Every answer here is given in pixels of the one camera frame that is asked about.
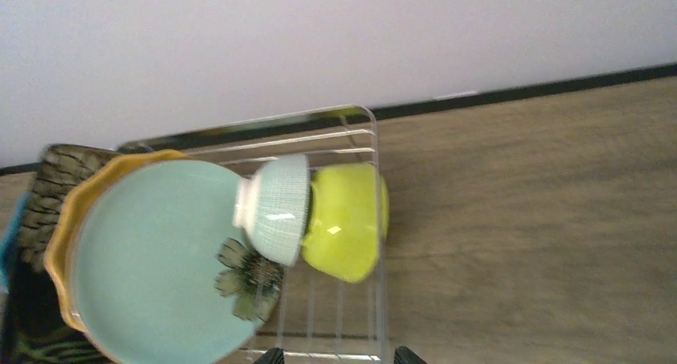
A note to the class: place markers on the yellow green bowl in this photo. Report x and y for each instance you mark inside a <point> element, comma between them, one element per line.
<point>349,216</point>

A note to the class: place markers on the orange polka dot plate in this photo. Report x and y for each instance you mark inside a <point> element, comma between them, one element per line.
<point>59,253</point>

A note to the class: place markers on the blue polka dot plate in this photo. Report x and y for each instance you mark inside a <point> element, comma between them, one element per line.
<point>9,242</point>

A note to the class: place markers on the metal wire dish rack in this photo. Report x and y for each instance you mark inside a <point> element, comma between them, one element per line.
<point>333,307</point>

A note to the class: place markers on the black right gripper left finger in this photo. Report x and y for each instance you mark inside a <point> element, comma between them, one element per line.
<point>271,356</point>

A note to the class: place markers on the pale green flower plate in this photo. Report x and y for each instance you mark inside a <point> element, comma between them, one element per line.
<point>160,273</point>

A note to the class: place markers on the black aluminium frame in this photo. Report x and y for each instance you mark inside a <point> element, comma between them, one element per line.
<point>476,94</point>

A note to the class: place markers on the pale green glass bowl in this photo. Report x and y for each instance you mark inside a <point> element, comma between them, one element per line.
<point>272,207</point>

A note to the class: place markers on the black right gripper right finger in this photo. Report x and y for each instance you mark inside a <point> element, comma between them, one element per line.
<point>404,355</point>

